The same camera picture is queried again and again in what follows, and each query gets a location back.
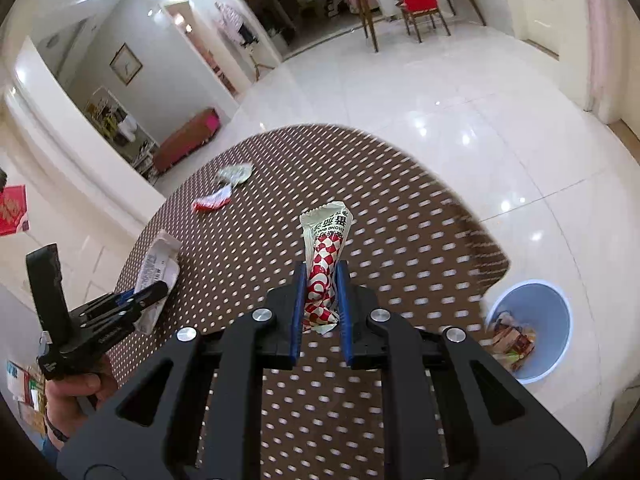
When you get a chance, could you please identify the silver crumpled wrapper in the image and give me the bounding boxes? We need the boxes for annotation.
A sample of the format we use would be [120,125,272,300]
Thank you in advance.
[216,162,253,186]

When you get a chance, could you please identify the red and white wrapper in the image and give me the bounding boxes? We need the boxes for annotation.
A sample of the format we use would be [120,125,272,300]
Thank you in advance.
[192,183,233,213]

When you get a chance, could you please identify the framed wall picture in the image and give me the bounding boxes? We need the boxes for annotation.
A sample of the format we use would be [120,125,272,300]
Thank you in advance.
[110,43,144,86]

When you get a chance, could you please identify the red bench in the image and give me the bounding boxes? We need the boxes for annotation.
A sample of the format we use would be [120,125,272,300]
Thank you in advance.
[152,107,221,173]

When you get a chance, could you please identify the white printed wrapper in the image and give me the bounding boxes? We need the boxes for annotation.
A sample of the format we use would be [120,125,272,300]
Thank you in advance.
[136,230,182,335]

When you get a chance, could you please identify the white storage rack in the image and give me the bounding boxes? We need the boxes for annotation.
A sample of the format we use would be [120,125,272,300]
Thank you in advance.
[84,86,156,181]

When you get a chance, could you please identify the colourful wall stickers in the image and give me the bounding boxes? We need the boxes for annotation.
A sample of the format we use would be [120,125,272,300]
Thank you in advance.
[5,360,47,433]

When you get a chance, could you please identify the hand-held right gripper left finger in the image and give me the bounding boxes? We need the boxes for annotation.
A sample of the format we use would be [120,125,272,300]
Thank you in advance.
[56,261,308,480]

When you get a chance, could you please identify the white door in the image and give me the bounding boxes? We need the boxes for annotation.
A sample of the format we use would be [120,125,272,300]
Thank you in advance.
[510,0,591,61]

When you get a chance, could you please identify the person's left hand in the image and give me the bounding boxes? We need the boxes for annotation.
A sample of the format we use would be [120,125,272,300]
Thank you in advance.
[44,355,118,443]

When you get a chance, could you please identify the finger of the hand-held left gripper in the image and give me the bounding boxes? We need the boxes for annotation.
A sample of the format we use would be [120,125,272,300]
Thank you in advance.
[82,296,168,333]
[75,281,170,313]

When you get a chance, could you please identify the red wall poster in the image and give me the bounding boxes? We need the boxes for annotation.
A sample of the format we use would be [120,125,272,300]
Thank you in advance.
[0,185,30,237]

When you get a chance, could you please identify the brown dotted tablecloth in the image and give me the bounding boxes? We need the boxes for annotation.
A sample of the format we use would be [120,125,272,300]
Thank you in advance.
[107,122,511,480]

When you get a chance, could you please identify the red white checkered wrapper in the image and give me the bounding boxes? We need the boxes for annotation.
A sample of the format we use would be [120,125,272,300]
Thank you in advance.
[299,201,355,335]

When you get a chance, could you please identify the pile of snack wrappers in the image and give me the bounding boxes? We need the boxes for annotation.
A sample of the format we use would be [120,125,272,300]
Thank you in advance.
[492,311,537,373]

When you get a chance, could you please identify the hanging pink clothes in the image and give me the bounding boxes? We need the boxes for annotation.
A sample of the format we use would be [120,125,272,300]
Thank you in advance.
[215,1,258,48]

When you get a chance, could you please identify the blue plastic waste bin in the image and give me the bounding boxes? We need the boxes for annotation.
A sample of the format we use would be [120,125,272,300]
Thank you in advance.
[482,282,572,386]

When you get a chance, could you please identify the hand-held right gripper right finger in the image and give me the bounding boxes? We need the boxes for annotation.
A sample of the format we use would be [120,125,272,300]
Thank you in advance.
[334,260,588,480]

